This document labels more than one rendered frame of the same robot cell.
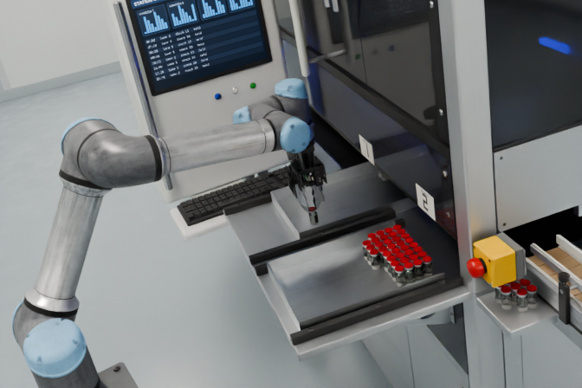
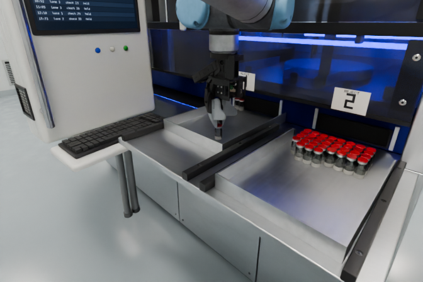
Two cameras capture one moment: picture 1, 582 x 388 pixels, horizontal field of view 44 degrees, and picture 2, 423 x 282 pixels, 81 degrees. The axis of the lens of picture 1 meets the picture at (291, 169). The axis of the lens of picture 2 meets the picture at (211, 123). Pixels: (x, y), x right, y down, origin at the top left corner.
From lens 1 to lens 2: 1.32 m
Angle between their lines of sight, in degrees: 30
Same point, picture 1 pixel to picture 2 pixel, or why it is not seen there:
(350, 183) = not seen: hidden behind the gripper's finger
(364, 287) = (330, 185)
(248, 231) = (158, 151)
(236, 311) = (89, 226)
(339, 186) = not seen: hidden behind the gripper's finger
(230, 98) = (108, 54)
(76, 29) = not seen: outside the picture
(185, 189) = (65, 129)
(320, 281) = (281, 186)
